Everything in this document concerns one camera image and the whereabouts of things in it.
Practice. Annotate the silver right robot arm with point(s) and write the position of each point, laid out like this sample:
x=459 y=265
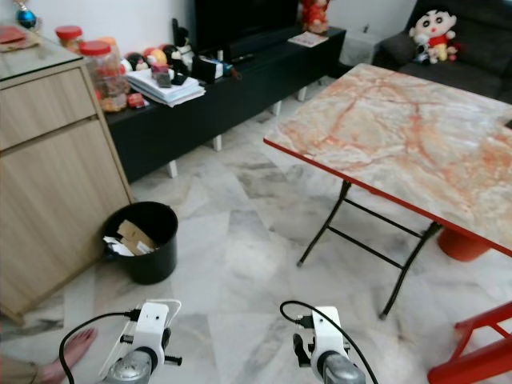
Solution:
x=342 y=373

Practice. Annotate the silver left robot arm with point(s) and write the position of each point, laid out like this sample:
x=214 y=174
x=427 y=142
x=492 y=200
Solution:
x=132 y=372

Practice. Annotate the black round rubbish bin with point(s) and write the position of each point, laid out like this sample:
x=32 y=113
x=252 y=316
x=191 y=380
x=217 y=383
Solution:
x=150 y=264

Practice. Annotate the brown cardboard trash piece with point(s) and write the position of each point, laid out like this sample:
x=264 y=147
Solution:
x=133 y=235

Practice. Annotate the orange plastic stool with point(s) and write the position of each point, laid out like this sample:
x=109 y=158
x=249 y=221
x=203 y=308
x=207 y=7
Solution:
x=464 y=246

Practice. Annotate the person's beige trouser leg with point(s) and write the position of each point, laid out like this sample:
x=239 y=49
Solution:
x=16 y=374

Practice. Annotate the person's bare foot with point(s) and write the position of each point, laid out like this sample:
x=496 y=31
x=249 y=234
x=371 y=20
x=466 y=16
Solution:
x=70 y=356

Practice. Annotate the marble top folding table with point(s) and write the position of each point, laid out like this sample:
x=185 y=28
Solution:
x=400 y=136

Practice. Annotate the black low tv console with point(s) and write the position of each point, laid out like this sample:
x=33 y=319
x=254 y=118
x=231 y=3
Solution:
x=224 y=104

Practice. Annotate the light wooden cabinet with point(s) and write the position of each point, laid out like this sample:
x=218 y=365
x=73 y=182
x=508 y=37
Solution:
x=48 y=192

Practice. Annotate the white paper stack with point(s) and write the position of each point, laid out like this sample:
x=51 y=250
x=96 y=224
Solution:
x=166 y=90

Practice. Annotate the pink booklet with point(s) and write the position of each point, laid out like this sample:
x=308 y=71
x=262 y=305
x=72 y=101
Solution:
x=308 y=39

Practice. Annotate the black mouse plush toy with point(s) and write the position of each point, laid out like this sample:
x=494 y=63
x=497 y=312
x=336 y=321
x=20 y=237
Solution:
x=180 y=52

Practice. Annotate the black flat television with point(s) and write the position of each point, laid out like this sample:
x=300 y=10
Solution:
x=244 y=24

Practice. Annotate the red festive figurine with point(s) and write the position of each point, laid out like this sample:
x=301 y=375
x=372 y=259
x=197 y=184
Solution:
x=316 y=16

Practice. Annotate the large red lid snack jar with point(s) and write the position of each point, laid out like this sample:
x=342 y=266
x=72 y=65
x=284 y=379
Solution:
x=106 y=76

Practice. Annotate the dark grey sofa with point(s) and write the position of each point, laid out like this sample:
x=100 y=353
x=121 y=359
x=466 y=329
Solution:
x=484 y=64

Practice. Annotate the cartoon boy plush doll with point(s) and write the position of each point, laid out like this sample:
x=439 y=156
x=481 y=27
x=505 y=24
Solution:
x=434 y=34

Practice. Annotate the red gift box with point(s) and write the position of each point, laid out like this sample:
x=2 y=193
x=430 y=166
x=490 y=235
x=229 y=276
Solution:
x=12 y=36

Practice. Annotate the small red lid jar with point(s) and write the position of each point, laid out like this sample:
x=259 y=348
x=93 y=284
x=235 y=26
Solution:
x=70 y=36

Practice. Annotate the blue ball trophy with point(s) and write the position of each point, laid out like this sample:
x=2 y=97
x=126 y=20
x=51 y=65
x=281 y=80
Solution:
x=26 y=16

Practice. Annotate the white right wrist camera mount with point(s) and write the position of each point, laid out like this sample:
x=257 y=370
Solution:
x=328 y=332

